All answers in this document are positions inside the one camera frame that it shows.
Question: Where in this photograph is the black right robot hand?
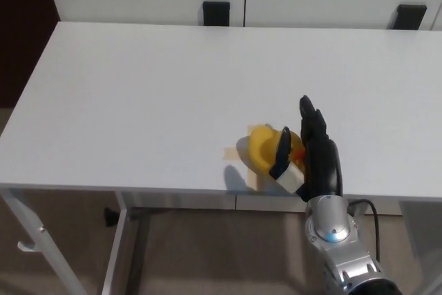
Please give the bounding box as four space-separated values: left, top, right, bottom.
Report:
268 94 345 204

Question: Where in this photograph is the yellow rubber duck toy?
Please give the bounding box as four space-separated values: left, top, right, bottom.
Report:
247 125 307 175

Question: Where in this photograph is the white desk leg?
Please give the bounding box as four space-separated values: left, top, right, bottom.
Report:
0 188 88 295
102 191 135 295

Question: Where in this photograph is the short beige tape strip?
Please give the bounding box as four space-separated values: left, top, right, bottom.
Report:
222 145 244 162

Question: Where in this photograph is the black floor foot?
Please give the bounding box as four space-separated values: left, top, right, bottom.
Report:
104 207 121 228

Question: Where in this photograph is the white hook on leg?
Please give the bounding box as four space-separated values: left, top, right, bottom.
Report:
17 239 43 253

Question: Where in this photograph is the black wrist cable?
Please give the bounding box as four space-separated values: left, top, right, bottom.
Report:
347 198 382 263

